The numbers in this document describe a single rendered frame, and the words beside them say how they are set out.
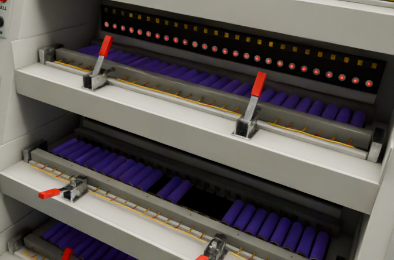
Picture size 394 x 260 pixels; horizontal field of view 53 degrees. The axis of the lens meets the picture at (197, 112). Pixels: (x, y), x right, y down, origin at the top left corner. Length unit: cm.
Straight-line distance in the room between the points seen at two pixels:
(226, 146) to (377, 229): 21
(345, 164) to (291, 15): 20
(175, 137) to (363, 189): 26
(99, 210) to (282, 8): 43
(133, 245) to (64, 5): 46
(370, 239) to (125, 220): 36
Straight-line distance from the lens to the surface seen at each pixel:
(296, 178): 54
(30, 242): 90
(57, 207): 74
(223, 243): 61
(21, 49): 77
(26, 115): 82
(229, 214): 67
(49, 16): 81
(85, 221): 70
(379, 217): 53
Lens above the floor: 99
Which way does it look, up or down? 9 degrees down
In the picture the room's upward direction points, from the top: 13 degrees clockwise
